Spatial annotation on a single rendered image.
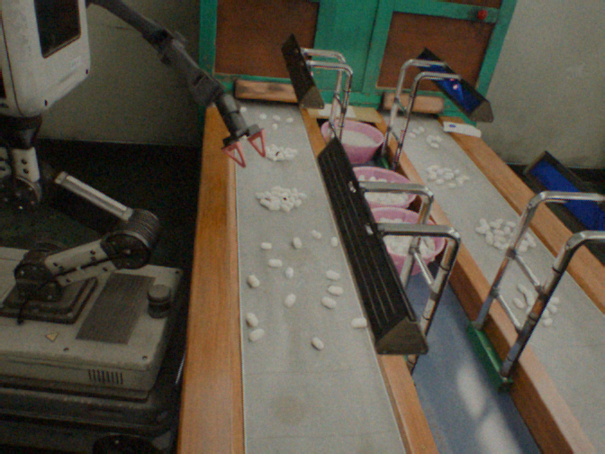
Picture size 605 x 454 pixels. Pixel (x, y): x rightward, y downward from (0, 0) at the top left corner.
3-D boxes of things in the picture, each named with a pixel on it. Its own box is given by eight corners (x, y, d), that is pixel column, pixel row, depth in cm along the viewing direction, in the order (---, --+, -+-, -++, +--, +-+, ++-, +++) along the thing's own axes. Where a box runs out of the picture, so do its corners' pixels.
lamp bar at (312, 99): (298, 108, 153) (302, 85, 149) (280, 50, 204) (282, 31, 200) (324, 110, 155) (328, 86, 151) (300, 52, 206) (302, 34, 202)
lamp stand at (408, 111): (388, 186, 198) (417, 72, 173) (376, 162, 214) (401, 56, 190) (434, 188, 201) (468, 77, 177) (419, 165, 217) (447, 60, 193)
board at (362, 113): (309, 117, 222) (309, 114, 222) (304, 104, 235) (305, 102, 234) (381, 122, 228) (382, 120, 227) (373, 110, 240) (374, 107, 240)
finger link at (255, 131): (247, 166, 152) (232, 137, 150) (260, 158, 158) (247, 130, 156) (262, 158, 148) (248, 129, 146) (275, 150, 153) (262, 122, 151)
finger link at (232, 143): (232, 173, 147) (217, 144, 145) (247, 165, 152) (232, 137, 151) (248, 166, 143) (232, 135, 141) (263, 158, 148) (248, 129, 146)
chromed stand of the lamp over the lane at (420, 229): (329, 397, 111) (371, 231, 87) (317, 331, 128) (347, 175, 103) (411, 395, 114) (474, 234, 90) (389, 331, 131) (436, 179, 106)
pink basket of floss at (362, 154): (356, 173, 203) (360, 152, 198) (305, 149, 216) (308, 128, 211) (391, 156, 221) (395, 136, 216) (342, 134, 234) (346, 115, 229)
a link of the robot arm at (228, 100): (210, 99, 144) (228, 90, 143) (214, 100, 150) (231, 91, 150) (221, 122, 145) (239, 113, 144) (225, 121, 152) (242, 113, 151)
